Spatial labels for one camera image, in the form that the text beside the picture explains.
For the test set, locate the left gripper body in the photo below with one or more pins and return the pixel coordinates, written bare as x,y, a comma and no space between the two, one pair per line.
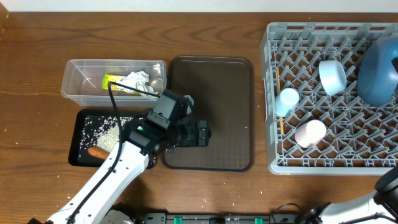
188,136

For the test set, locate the dark blue plate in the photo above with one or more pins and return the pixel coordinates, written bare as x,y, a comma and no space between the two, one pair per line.
376,84

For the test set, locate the light blue bowl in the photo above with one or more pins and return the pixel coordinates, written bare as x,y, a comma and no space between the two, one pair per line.
332,76

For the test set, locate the white tissue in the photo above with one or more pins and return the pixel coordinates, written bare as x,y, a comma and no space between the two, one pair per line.
138,80

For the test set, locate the white rice pile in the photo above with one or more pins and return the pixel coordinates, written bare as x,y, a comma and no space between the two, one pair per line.
99,131

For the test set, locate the orange carrot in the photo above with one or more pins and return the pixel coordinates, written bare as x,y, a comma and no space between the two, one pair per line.
98,153

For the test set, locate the foil snack wrapper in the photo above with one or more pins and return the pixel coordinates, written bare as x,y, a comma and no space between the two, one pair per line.
109,81

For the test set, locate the light blue cup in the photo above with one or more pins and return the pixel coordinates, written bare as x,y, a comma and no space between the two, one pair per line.
286,101

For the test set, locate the pink cup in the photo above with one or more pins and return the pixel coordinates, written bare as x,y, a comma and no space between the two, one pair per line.
310,133

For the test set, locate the wooden chopstick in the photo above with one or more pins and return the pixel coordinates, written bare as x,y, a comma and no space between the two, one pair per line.
278,91

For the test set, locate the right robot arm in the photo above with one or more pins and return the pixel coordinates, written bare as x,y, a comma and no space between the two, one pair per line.
379,206

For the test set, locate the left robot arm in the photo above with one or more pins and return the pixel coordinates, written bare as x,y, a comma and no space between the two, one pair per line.
141,140

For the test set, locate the grey dishwasher rack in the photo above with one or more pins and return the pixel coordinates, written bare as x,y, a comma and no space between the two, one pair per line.
360,139

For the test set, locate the brown serving tray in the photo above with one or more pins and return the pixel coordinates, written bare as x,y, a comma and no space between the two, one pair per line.
223,92

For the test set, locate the black tray bin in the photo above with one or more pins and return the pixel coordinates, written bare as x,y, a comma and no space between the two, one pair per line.
76,156

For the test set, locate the clear plastic bin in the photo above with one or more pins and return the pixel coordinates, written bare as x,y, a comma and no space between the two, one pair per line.
85,81

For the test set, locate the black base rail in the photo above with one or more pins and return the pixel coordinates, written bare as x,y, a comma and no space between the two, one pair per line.
122,213

